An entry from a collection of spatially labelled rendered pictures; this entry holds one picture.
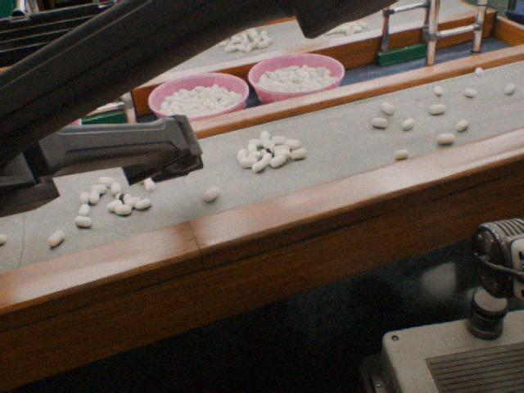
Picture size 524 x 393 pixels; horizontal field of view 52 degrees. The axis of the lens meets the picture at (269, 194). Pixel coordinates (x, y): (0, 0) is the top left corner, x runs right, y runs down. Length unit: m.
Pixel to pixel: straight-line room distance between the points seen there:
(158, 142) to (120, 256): 0.27
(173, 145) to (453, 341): 0.70
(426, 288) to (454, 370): 0.83
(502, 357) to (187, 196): 0.70
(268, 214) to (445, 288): 1.07
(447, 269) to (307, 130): 0.92
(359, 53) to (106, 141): 1.22
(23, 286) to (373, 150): 0.75
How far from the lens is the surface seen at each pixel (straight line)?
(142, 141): 0.74
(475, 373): 1.14
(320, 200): 1.02
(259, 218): 0.99
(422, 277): 1.98
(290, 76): 1.58
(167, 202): 1.11
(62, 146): 0.61
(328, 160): 1.19
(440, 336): 1.19
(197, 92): 1.57
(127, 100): 1.30
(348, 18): 0.39
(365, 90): 1.43
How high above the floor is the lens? 1.38
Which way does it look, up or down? 36 degrees down
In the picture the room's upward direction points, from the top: 5 degrees counter-clockwise
